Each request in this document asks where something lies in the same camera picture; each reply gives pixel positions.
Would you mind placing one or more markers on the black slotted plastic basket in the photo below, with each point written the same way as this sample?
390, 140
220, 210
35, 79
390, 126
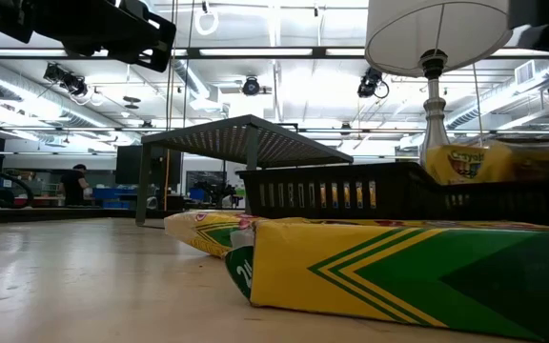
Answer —
517, 205
303, 212

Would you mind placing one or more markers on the yellow green Crayola crayon box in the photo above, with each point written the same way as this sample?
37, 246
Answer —
398, 276
465, 164

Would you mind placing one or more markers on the grey perforated metal riser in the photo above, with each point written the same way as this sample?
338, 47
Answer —
255, 143

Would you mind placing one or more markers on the small crayon pack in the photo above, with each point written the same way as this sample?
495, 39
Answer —
198, 233

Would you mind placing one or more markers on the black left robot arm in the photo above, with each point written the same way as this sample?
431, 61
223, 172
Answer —
7, 19

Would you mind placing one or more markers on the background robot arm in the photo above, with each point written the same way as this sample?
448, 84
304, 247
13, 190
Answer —
215, 191

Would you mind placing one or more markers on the white shade silver lamp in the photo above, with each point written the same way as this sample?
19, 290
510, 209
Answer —
439, 28

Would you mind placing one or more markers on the person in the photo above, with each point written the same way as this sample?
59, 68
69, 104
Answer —
72, 186

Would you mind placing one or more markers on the blue storage bins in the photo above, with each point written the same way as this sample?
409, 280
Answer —
112, 194

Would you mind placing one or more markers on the black ceiling camera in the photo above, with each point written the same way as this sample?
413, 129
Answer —
369, 83
67, 81

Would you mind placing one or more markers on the black overhead camera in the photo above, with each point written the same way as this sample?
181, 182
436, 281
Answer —
250, 86

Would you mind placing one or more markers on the dark wall screen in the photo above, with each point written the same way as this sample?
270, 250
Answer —
206, 180

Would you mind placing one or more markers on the black table frame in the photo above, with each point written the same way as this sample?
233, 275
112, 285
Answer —
41, 215

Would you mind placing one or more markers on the overhead frame light bar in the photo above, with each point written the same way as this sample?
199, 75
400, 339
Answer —
319, 52

